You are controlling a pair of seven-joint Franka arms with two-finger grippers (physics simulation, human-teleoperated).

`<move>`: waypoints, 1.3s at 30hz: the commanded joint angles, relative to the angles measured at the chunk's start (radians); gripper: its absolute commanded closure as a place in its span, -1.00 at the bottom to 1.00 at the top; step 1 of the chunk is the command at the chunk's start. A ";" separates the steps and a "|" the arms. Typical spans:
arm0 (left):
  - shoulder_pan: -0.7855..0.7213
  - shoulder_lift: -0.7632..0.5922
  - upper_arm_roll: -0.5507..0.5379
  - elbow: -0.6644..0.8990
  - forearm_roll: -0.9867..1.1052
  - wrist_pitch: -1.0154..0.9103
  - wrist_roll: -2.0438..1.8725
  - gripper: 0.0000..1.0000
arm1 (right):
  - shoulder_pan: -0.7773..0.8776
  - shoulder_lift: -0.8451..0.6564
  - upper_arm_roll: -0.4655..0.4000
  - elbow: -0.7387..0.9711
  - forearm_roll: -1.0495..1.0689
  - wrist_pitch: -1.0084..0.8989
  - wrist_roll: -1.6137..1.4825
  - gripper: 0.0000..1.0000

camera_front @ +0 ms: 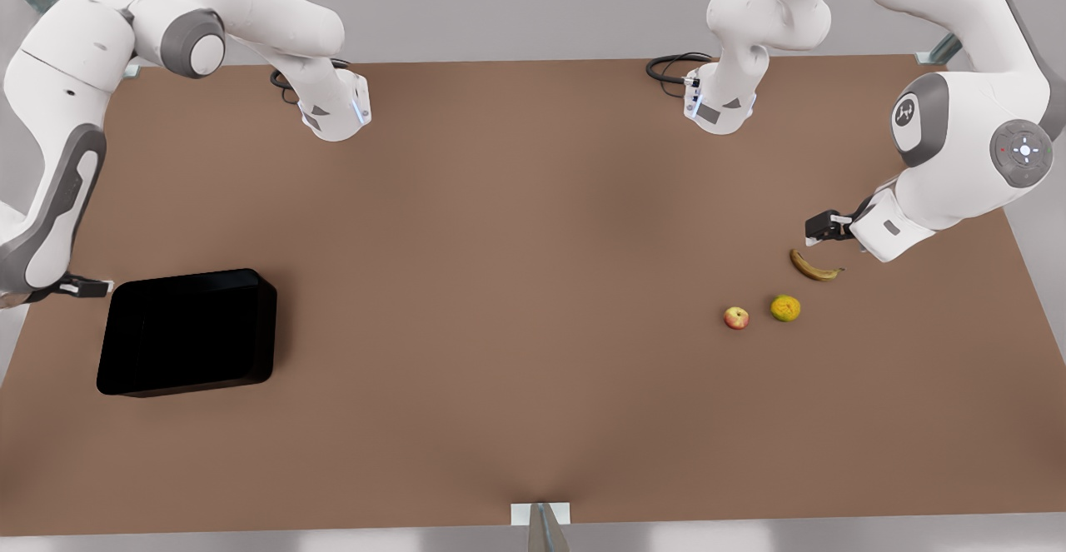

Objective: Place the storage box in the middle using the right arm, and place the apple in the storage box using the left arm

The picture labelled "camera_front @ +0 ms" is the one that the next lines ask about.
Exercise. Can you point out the black storage box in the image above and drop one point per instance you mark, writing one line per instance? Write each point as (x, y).
(187, 331)

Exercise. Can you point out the red yellow apple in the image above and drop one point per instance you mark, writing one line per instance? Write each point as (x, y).
(736, 318)

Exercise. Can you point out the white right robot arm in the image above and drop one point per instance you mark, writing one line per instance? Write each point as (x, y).
(67, 69)

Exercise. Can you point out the yellow brown banana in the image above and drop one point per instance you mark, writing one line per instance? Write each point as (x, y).
(812, 268)

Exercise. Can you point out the yellow green orange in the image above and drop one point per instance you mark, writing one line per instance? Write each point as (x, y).
(785, 308)

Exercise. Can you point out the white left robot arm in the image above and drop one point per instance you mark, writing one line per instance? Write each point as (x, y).
(958, 127)

